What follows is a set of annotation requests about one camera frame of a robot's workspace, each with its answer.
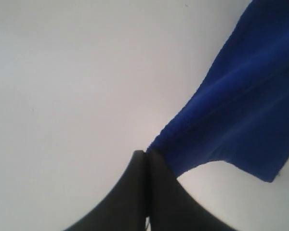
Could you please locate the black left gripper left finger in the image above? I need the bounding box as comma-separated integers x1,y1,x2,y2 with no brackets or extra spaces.
67,151,147,231

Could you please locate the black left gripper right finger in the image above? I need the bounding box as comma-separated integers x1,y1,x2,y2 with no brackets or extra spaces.
147,151,234,231

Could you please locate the blue towel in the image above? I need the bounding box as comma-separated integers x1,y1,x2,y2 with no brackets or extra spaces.
147,0,289,182

